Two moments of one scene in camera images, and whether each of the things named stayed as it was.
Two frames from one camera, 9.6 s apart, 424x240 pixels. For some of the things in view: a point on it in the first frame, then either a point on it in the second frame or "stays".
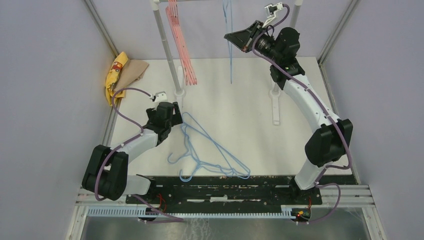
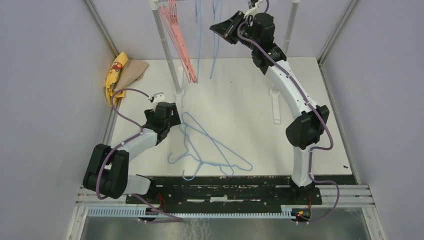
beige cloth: [131, 71] stays
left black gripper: [176, 118] stays
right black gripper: [243, 39] to [227, 28]
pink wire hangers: [172, 13] stays
